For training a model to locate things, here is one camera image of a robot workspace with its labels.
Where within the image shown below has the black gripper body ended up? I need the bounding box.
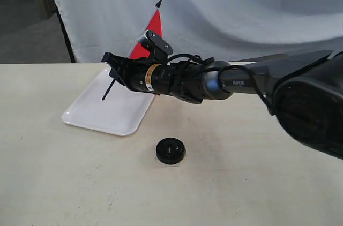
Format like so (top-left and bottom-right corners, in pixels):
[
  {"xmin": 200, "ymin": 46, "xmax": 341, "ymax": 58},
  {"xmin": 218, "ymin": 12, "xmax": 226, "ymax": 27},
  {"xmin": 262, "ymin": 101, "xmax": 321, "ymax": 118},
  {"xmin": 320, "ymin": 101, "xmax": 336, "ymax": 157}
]
[{"xmin": 123, "ymin": 62, "xmax": 174, "ymax": 95}]

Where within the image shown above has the red flag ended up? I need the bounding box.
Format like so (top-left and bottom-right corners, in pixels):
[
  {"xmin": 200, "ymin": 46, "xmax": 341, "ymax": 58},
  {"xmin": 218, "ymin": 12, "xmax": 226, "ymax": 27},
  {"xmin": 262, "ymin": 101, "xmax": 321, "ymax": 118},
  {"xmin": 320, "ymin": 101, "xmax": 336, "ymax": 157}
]
[{"xmin": 101, "ymin": 0, "xmax": 169, "ymax": 100}]

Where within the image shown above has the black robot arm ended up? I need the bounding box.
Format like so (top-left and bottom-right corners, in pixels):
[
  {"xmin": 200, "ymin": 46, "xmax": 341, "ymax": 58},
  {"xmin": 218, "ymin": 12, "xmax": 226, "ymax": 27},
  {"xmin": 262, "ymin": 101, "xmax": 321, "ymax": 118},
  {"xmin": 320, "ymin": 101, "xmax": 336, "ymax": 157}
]
[{"xmin": 102, "ymin": 50, "xmax": 342, "ymax": 159}]

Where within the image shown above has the black round flag base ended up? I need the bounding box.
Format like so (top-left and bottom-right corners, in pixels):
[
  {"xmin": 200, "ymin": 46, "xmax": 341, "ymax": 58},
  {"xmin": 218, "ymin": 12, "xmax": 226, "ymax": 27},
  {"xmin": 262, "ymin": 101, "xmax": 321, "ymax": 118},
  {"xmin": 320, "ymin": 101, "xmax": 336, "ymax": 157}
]
[{"xmin": 155, "ymin": 138, "xmax": 186, "ymax": 165}]

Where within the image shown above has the white plastic tray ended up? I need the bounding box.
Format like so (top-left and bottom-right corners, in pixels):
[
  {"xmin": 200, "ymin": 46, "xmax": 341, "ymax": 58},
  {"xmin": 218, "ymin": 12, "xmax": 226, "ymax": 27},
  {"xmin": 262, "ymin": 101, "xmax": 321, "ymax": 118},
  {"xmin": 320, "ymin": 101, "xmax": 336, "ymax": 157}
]
[{"xmin": 62, "ymin": 67, "xmax": 154, "ymax": 136}]

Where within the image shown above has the black backdrop stand pole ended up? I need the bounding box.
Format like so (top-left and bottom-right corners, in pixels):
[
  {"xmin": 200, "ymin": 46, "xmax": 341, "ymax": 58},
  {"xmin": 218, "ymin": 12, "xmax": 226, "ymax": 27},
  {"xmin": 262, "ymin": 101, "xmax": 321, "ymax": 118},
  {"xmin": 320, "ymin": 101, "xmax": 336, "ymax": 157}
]
[{"xmin": 56, "ymin": 9, "xmax": 76, "ymax": 63}]

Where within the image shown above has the white cloth backdrop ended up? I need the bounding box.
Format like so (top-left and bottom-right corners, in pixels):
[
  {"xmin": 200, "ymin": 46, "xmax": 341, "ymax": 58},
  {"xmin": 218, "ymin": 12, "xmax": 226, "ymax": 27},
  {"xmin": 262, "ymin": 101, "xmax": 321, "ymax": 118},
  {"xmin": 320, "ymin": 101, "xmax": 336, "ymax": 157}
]
[{"xmin": 55, "ymin": 0, "xmax": 342, "ymax": 63}]

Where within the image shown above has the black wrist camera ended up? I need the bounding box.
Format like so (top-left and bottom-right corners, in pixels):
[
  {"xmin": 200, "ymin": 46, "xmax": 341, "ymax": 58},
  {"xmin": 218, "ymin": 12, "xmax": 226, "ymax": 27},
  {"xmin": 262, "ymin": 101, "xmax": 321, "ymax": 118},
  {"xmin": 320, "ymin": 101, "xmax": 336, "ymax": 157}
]
[{"xmin": 138, "ymin": 30, "xmax": 173, "ymax": 64}]

